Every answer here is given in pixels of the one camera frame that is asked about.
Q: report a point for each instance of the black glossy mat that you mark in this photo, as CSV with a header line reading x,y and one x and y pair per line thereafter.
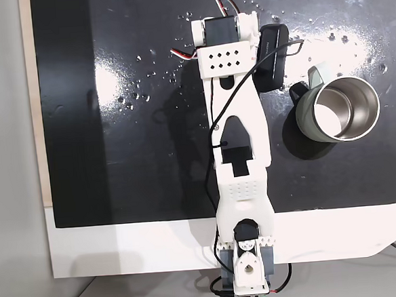
x,y
133,143

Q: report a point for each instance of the black oval camera box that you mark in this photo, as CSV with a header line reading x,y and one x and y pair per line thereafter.
x,y
271,58

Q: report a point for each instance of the green steel cup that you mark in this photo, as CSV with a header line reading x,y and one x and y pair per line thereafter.
x,y
305,114

